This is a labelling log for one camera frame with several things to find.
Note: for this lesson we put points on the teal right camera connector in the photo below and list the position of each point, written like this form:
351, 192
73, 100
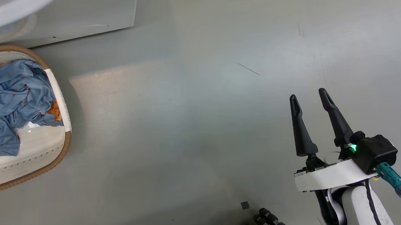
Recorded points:
390, 175

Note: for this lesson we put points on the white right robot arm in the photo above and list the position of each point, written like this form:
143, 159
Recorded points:
359, 219

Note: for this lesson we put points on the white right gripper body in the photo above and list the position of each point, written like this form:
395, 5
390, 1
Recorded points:
333, 174

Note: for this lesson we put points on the cream perforated laundry basket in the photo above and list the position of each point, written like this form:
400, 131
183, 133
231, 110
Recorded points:
35, 150

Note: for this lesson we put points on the white front-load washing machine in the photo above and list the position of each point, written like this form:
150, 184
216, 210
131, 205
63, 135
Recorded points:
70, 8

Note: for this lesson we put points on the blue patterned clothes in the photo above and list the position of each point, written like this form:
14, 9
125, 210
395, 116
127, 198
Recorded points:
7, 102

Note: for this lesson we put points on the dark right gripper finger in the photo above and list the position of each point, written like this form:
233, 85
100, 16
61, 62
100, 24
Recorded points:
339, 125
304, 137

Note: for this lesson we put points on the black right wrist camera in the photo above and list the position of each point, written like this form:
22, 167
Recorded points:
374, 153

